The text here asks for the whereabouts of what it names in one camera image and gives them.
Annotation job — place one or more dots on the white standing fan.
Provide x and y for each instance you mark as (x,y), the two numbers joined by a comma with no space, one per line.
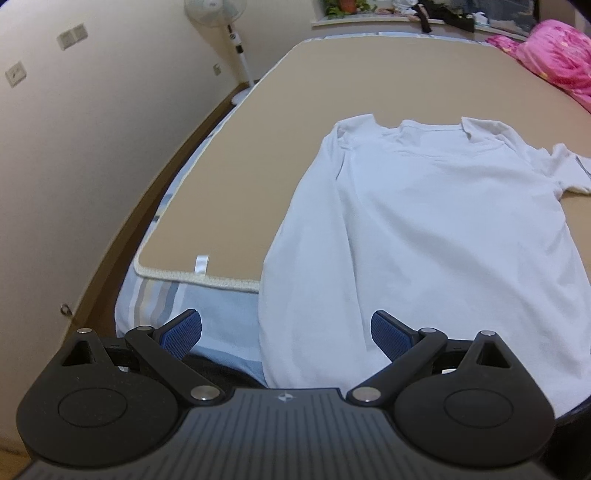
(210,9)

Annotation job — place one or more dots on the black garment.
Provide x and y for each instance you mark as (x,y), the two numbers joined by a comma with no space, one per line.
(448,16)

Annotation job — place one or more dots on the potted plant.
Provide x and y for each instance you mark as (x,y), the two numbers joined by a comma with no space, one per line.
(346,7)

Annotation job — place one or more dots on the white wall socket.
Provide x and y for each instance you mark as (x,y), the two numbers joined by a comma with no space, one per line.
(16,74)

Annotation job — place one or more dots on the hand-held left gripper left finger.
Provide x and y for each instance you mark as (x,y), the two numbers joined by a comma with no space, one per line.
(182,334)

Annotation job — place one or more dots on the double wall switch plate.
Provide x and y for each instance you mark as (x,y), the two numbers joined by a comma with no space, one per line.
(72,36)

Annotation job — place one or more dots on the metal wall hook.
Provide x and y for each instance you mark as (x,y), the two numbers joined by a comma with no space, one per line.
(66,309)

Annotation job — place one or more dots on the pink quilt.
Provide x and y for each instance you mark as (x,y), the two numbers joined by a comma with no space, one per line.
(554,60)

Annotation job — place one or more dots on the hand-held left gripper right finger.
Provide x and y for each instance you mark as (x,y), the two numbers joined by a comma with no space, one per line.
(390,337)

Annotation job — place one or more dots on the white t-shirt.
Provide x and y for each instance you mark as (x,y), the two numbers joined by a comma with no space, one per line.
(415,230)

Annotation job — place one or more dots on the tan bed mat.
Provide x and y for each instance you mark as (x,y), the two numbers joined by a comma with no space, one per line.
(277,138)

